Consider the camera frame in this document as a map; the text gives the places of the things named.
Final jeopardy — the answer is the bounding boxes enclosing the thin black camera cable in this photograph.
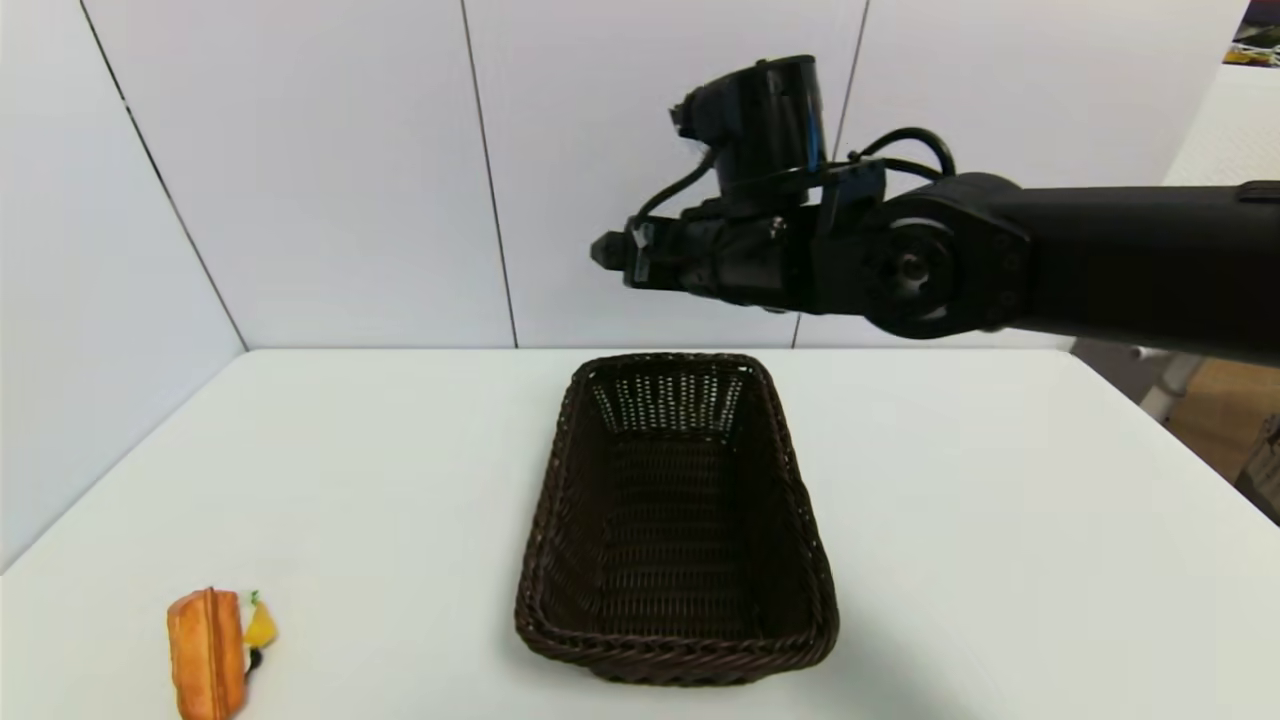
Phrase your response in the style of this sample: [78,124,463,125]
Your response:
[636,148,719,223]

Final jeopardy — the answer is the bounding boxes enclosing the colourful clutter on shelf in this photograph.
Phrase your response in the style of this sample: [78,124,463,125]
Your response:
[1222,0,1280,69]

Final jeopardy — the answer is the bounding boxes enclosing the black looping arm cable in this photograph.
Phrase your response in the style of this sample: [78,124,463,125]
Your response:
[848,127,958,183]

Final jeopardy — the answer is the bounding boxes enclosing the white table leg with crank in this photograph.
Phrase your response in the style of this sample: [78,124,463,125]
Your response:
[1128,343,1206,423]

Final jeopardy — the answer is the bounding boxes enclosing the triangle bread with fruit topping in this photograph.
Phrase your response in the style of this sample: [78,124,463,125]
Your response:
[166,587,280,720]

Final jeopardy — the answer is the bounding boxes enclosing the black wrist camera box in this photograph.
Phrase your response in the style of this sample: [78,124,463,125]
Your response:
[670,55,829,201]

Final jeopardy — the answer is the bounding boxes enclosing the dark brown wicker basket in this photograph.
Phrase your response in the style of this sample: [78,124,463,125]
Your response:
[514,351,841,688]

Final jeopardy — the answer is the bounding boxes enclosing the dark grey object on floor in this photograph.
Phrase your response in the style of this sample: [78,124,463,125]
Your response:
[1238,415,1280,523]

